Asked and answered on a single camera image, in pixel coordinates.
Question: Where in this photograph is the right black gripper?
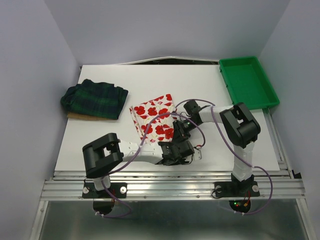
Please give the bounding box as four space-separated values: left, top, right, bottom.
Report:
171 118 200 143

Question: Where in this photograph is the red poppy floral skirt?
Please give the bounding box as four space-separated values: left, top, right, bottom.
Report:
129 94 177 143

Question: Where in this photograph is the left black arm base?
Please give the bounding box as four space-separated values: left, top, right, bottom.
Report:
81 177 132 219

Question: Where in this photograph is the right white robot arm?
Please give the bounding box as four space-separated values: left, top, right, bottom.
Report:
172 99 261 198

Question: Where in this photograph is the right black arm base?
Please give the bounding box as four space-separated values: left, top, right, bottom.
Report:
211 174 260 214

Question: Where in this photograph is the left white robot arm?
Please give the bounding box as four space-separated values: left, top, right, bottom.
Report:
82 133 202 197

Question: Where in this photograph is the green plastic bin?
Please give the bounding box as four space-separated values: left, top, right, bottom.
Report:
219 56 280 110

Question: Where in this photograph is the dark green plaid skirt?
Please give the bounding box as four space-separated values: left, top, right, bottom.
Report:
60 79 129 120

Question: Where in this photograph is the brown cardboard sheet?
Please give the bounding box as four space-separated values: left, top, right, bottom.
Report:
67 112 115 121

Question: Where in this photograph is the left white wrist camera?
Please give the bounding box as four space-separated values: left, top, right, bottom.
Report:
192 146 202 161

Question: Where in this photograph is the aluminium mounting rail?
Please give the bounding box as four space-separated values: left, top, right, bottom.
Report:
40 170 306 202

